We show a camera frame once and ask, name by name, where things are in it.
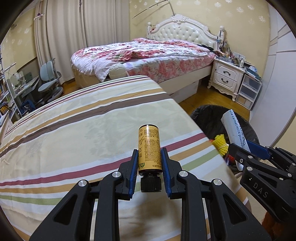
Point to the white nightstand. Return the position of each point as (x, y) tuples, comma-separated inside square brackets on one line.
[(226, 77)]

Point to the yellow bottle black cap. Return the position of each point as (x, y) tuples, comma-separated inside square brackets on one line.
[(149, 158)]

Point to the white milk powder tube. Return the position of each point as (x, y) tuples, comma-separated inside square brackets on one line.
[(234, 131)]

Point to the yellow foam fruit net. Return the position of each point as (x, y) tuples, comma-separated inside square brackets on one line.
[(220, 144)]

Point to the floral quilt bed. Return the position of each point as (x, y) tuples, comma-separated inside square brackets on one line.
[(176, 65)]

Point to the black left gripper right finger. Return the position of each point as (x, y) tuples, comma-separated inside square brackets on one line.
[(210, 210)]

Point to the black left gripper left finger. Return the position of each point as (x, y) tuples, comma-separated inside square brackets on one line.
[(71, 218)]

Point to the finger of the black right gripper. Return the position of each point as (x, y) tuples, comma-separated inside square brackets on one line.
[(268, 153), (278, 168)]

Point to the beige curtains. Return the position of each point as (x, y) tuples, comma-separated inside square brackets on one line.
[(64, 27)]

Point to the plastic drawer unit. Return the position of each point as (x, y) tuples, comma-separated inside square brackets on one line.
[(248, 91)]

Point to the black lined trash bin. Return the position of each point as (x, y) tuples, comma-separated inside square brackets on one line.
[(208, 118)]

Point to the blue-grey desk chair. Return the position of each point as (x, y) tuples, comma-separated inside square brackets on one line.
[(51, 82)]

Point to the striped bed sheet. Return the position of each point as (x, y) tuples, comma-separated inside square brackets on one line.
[(87, 135)]

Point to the orange sleeve forearm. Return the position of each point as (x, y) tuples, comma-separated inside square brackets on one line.
[(278, 231)]

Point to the white tufted headboard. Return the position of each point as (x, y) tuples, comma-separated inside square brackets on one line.
[(180, 27)]

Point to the bookshelf with books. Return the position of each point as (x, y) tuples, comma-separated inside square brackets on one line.
[(8, 103)]

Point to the study desk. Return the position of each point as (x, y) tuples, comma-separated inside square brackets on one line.
[(23, 90)]

